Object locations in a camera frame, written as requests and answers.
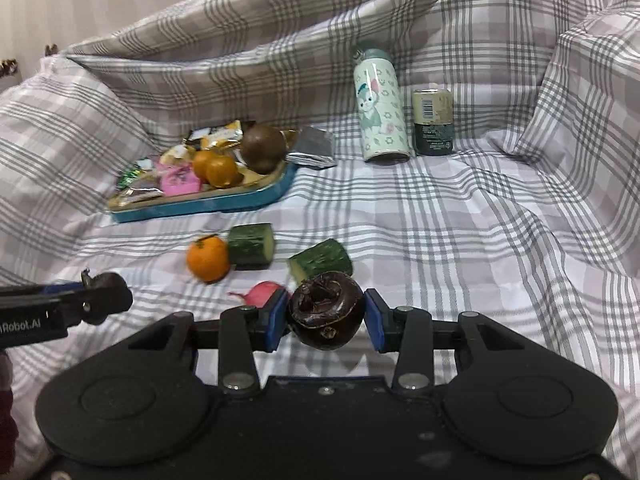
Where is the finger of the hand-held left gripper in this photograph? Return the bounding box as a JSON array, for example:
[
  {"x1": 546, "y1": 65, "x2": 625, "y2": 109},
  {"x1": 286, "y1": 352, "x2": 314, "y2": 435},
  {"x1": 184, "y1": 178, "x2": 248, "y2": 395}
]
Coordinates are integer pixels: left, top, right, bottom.
[
  {"x1": 0, "y1": 281, "x2": 88, "y2": 308},
  {"x1": 62, "y1": 294, "x2": 101, "y2": 328}
]

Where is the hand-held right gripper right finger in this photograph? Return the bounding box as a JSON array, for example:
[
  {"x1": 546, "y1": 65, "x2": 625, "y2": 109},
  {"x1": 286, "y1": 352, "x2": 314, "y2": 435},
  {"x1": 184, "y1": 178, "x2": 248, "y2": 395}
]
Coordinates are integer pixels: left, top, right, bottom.
[{"x1": 364, "y1": 288, "x2": 518, "y2": 393}]

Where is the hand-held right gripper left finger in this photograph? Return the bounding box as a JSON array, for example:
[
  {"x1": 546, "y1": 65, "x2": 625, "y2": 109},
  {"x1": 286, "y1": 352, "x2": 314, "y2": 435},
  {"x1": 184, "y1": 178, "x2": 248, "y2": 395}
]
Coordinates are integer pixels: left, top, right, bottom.
[{"x1": 127, "y1": 290, "x2": 292, "y2": 393}]

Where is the person's left forearm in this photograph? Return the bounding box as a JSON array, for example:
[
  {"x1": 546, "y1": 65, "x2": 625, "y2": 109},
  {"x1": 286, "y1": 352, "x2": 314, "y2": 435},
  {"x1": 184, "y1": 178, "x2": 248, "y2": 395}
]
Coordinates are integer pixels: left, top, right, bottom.
[{"x1": 0, "y1": 350, "x2": 22, "y2": 466}]

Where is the pink radish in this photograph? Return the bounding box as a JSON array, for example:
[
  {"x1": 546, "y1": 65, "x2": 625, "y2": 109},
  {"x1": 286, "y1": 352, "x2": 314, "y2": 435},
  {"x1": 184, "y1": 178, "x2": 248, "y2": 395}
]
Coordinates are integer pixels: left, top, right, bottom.
[{"x1": 227, "y1": 281, "x2": 291, "y2": 308}]

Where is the green cucumber piece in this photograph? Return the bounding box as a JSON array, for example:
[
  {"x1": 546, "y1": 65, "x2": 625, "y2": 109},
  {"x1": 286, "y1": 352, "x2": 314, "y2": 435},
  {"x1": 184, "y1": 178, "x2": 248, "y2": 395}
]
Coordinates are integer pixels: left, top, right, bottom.
[
  {"x1": 227, "y1": 223, "x2": 276, "y2": 270},
  {"x1": 287, "y1": 239, "x2": 353, "y2": 286}
]

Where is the small orange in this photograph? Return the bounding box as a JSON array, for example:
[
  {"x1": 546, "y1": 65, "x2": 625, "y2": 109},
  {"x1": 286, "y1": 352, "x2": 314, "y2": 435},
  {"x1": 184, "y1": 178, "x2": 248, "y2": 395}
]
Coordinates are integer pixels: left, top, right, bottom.
[
  {"x1": 192, "y1": 151, "x2": 216, "y2": 183},
  {"x1": 186, "y1": 234, "x2": 232, "y2": 283},
  {"x1": 205, "y1": 154, "x2": 241, "y2": 189}
]

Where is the brown snack packet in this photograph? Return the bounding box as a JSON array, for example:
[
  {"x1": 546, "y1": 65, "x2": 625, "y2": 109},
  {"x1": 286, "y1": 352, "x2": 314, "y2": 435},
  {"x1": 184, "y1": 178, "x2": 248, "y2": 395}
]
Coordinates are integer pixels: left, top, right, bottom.
[{"x1": 117, "y1": 186, "x2": 166, "y2": 206}]

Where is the blue tray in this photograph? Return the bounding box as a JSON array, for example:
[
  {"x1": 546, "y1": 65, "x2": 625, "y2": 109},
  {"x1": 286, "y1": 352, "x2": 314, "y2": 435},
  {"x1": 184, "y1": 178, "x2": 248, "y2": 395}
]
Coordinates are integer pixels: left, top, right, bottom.
[{"x1": 107, "y1": 160, "x2": 297, "y2": 224}]

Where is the green snack packet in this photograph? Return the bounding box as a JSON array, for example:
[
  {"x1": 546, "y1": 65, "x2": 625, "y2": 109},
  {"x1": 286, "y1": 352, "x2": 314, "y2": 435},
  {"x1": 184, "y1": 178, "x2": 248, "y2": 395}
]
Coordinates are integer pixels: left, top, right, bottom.
[{"x1": 117, "y1": 160, "x2": 156, "y2": 191}]

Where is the pink snack packet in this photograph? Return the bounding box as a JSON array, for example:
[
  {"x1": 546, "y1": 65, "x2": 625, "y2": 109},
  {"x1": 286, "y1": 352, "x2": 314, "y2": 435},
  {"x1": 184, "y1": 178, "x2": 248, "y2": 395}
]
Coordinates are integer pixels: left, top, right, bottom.
[{"x1": 159, "y1": 162, "x2": 203, "y2": 197}]

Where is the brown kiwi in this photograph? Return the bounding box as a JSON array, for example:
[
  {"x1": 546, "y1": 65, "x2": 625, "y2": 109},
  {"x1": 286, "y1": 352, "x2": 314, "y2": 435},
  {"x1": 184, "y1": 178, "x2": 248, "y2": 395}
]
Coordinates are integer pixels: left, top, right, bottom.
[{"x1": 240, "y1": 124, "x2": 288, "y2": 175}]

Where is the silver foil packet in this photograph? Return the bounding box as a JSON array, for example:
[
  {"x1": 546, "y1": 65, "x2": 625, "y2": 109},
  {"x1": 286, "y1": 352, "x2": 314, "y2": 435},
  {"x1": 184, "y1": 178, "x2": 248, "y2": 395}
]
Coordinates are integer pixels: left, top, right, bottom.
[{"x1": 286, "y1": 126, "x2": 337, "y2": 170}]

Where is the yellow snack packet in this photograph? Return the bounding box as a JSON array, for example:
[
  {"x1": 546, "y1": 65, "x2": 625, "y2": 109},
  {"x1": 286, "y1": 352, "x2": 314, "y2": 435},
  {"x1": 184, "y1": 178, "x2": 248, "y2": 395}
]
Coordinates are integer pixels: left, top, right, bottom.
[{"x1": 182, "y1": 120, "x2": 244, "y2": 153}]

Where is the dark green can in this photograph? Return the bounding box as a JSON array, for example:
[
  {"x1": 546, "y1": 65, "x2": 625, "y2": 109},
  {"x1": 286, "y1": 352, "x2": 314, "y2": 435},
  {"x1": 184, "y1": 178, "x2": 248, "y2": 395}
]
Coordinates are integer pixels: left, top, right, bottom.
[{"x1": 412, "y1": 88, "x2": 455, "y2": 157}]

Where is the white cartoon print bottle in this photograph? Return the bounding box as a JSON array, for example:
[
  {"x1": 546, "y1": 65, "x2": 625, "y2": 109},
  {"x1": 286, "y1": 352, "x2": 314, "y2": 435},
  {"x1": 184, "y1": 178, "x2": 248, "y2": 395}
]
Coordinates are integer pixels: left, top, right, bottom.
[{"x1": 352, "y1": 42, "x2": 413, "y2": 164}]

